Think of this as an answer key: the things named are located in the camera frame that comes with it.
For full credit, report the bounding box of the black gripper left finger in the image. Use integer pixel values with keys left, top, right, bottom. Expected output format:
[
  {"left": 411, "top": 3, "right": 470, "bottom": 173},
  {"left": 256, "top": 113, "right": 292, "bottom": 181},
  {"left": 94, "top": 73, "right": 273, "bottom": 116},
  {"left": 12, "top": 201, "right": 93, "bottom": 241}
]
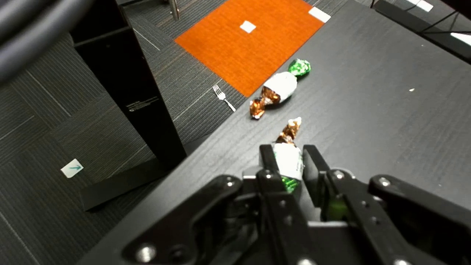
[{"left": 78, "top": 143, "right": 296, "bottom": 265}]

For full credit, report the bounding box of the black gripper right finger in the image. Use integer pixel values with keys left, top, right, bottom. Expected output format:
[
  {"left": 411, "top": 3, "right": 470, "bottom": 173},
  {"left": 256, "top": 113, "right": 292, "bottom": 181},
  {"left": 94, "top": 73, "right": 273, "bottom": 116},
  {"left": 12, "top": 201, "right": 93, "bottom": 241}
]
[{"left": 302, "top": 144, "right": 471, "bottom": 265}]

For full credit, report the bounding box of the white sweet green brown wrapper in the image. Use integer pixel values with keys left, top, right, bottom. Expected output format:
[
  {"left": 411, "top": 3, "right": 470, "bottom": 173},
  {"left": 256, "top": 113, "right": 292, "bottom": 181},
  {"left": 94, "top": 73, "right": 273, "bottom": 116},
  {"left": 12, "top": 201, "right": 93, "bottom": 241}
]
[
  {"left": 247, "top": 57, "right": 314, "bottom": 120},
  {"left": 271, "top": 115, "right": 306, "bottom": 196}
]

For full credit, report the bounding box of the silver metal fork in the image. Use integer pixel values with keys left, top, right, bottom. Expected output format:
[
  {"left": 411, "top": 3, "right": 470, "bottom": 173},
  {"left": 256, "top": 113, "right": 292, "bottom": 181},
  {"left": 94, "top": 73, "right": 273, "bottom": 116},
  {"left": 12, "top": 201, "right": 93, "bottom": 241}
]
[{"left": 211, "top": 84, "right": 239, "bottom": 113}]

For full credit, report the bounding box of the orange carpet tile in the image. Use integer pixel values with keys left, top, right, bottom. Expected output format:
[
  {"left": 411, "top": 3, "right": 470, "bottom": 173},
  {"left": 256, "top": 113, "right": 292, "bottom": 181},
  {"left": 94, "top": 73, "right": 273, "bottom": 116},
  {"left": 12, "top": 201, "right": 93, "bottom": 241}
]
[{"left": 174, "top": 0, "right": 327, "bottom": 98}]

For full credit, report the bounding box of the white square tag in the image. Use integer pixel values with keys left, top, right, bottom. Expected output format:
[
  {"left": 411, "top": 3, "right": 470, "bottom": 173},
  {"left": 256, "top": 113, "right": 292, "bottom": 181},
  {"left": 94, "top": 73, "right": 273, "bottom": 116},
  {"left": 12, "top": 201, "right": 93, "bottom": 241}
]
[{"left": 239, "top": 19, "right": 258, "bottom": 35}]

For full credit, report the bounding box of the white strip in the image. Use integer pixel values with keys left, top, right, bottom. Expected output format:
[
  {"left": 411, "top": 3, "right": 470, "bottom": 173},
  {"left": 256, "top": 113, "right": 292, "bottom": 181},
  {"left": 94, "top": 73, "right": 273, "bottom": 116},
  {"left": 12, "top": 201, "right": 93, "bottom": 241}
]
[{"left": 308, "top": 6, "right": 333, "bottom": 25}]

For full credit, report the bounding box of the black desk leg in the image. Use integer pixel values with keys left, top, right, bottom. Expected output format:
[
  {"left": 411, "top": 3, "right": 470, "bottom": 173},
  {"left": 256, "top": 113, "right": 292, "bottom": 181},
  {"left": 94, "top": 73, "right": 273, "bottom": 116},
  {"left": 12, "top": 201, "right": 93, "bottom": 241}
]
[{"left": 68, "top": 0, "right": 189, "bottom": 213}]

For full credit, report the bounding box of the white paper slip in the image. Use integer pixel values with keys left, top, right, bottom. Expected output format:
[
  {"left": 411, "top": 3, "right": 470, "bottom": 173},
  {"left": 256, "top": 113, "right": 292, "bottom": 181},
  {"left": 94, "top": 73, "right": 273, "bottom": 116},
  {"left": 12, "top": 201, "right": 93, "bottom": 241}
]
[{"left": 59, "top": 157, "right": 86, "bottom": 179}]

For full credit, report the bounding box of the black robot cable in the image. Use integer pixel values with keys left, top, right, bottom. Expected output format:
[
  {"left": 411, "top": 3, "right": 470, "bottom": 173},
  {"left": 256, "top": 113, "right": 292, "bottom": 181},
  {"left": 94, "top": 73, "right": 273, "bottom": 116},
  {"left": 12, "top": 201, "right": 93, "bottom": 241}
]
[{"left": 0, "top": 0, "right": 96, "bottom": 85}]

